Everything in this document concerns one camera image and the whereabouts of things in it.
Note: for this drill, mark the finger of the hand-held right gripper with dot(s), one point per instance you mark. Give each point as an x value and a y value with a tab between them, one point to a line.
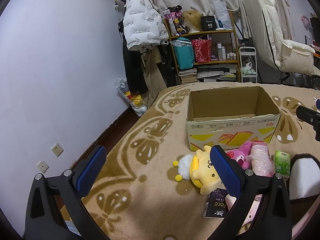
318	103
308	116

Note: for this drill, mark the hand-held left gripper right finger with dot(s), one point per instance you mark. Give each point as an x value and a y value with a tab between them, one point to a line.
225	171

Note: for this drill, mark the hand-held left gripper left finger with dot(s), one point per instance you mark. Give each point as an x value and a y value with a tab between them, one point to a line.
91	171

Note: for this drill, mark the pink bear plush toy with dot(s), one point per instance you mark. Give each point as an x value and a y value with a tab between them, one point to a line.
240	156

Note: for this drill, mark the yellow dog plush toy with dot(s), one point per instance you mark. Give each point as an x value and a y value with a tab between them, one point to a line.
197	170

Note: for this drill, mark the printed cardboard box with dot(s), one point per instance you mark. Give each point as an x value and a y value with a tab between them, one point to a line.
225	132

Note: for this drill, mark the green tissue pack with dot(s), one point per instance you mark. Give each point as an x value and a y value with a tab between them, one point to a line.
281	162

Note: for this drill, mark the pink soft object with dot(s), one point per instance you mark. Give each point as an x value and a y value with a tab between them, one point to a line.
251	213

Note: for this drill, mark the dark tissue pack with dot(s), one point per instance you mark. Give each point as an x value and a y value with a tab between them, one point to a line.
215	205

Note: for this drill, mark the pink plastic-wrapped roll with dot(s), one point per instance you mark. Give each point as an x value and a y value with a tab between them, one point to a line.
260	160

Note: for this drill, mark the white and green plastic bag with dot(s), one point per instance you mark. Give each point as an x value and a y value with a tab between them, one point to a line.
248	68

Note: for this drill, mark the clear plastic bag of items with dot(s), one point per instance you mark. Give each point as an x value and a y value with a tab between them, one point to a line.
135	102

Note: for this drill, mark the cream recliner chair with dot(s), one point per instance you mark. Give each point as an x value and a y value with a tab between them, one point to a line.
272	35

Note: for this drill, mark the white trolley cart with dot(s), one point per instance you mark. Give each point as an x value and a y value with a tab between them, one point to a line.
247	51

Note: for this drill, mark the pile of papers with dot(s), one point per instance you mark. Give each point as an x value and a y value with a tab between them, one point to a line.
215	74

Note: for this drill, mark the stack of books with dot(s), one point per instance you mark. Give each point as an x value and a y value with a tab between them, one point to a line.
188	76

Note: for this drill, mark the row of cosmetic bottles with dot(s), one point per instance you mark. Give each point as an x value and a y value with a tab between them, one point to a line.
226	53

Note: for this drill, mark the beige trousers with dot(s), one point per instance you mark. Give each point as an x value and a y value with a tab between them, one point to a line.
155	80

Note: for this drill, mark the black coat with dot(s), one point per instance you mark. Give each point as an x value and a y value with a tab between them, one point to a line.
132	67

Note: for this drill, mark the wooden shelf rack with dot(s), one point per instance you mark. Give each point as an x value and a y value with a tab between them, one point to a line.
225	31

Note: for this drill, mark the red bag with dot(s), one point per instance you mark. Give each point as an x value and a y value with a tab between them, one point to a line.
201	51

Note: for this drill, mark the teal bag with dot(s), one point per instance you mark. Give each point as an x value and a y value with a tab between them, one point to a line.
183	55

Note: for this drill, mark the black box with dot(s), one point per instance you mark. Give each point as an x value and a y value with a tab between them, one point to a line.
208	23

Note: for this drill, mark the blond wig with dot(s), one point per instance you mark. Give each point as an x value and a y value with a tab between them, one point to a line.
193	20

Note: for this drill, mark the white puffer jacket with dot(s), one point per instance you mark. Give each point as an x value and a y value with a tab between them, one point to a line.
142	22

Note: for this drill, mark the black and pink printed bag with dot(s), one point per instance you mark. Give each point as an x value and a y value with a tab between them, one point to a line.
175	21

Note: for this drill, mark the white wall socket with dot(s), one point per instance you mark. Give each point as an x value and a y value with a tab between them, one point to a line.
57	150
42	166

